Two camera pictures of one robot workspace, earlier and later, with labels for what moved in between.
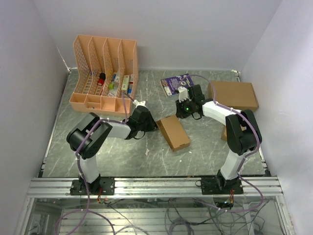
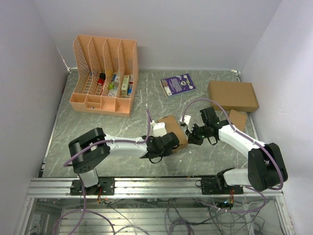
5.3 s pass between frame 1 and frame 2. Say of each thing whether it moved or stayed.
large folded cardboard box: stayed
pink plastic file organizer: stayed
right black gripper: moved
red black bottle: stayed
